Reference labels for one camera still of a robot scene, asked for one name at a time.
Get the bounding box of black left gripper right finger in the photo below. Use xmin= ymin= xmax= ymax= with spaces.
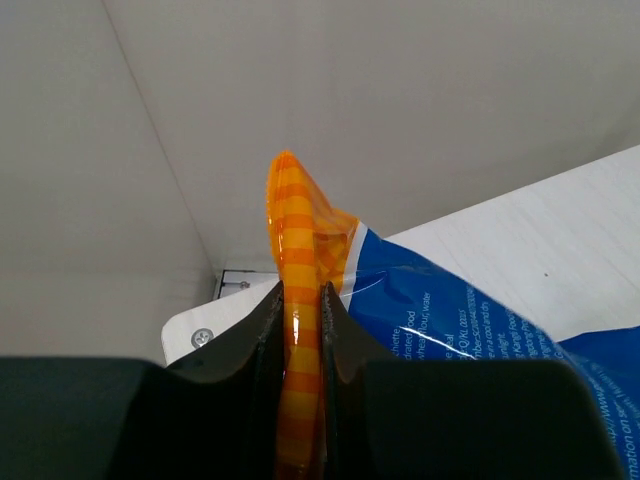
xmin=321 ymin=286 xmax=624 ymax=479

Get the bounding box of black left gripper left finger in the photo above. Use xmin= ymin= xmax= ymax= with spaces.
xmin=1 ymin=285 xmax=284 ymax=479

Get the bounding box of blue and orange pasta bag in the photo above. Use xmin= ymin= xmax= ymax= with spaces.
xmin=266 ymin=151 xmax=639 ymax=479

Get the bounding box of white two-tier shelf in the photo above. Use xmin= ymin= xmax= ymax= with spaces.
xmin=161 ymin=148 xmax=639 ymax=365

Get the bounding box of aluminium rail on table edge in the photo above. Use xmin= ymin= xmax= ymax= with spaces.
xmin=214 ymin=269 xmax=278 ymax=299

